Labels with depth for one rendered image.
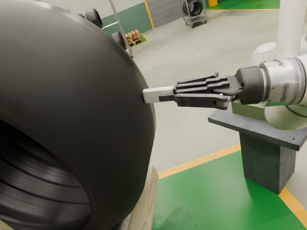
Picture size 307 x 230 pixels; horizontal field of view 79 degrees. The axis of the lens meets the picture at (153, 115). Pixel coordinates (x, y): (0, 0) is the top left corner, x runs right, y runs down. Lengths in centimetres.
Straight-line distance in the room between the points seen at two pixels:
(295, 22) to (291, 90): 27
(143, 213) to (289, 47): 62
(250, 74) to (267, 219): 127
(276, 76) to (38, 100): 38
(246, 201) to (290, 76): 130
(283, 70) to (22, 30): 42
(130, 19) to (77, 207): 1120
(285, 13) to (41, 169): 92
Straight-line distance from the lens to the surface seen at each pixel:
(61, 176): 82
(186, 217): 160
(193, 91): 39
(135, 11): 1162
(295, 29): 64
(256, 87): 39
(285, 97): 41
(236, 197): 163
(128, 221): 60
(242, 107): 120
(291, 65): 41
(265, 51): 110
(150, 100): 42
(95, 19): 596
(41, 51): 31
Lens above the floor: 138
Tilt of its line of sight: 30 degrees down
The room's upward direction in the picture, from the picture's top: 22 degrees counter-clockwise
